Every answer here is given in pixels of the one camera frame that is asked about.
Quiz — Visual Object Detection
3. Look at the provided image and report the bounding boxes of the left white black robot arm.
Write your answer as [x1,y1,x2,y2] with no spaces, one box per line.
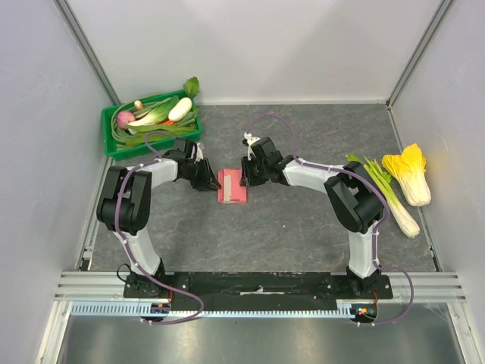
[96,138,221,298]

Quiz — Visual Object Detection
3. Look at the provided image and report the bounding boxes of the green leafy vegetable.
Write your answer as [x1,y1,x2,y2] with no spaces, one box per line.
[127,77,200,146]

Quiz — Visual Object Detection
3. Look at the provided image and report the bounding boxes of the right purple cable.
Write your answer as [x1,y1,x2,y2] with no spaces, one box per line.
[244,114,415,327]

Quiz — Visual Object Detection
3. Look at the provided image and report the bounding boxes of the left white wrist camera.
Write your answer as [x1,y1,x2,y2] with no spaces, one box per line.
[193,143,205,163]

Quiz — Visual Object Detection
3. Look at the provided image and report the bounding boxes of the aluminium rail frame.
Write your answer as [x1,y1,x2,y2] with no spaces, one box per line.
[55,271,466,303]

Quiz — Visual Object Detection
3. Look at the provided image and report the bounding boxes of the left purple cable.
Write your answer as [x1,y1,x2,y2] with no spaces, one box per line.
[115,131,206,326]

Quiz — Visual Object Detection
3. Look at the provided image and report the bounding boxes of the green plastic crate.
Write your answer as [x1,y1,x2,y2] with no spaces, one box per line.
[101,90,203,161]

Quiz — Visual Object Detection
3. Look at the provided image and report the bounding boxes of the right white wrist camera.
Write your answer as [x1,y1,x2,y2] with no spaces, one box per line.
[242,132,261,161]

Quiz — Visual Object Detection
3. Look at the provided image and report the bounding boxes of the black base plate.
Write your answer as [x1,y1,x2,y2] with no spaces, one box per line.
[123,271,393,312]

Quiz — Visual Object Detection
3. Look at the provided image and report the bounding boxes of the purple turnip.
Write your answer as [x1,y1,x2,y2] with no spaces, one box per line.
[116,110,136,129]

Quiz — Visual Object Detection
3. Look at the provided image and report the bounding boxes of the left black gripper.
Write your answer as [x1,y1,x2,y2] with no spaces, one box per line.
[183,158,221,193]

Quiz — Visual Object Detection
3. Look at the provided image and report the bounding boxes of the green celery stalk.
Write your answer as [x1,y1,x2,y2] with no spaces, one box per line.
[346,154,420,238]

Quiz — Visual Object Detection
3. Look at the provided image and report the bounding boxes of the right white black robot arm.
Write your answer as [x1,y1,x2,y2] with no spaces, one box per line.
[241,133,384,299]

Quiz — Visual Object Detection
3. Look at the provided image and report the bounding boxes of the grey cable duct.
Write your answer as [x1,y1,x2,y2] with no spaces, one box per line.
[71,301,355,319]

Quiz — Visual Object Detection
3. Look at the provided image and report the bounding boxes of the bok choy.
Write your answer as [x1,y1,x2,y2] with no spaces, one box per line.
[128,96,180,127]

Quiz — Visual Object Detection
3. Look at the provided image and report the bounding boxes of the white radish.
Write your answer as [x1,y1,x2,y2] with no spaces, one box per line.
[168,97,192,122]

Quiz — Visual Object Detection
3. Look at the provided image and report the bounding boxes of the green long beans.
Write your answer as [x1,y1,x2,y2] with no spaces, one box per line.
[110,101,160,144]

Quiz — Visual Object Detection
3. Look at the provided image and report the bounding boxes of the purple cable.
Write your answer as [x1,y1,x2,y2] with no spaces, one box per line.
[115,131,206,326]
[244,114,415,327]

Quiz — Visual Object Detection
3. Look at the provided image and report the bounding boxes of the brown mushroom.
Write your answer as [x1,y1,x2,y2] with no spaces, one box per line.
[133,100,145,111]

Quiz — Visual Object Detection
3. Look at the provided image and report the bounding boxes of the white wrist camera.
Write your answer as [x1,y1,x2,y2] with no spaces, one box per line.
[193,143,205,163]
[242,132,261,161]

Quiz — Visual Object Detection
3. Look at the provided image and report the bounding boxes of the yellow napa cabbage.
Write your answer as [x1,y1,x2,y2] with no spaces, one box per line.
[382,143,431,207]

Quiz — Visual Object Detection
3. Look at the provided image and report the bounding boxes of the pink express box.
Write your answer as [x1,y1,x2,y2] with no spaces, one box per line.
[217,169,247,205]

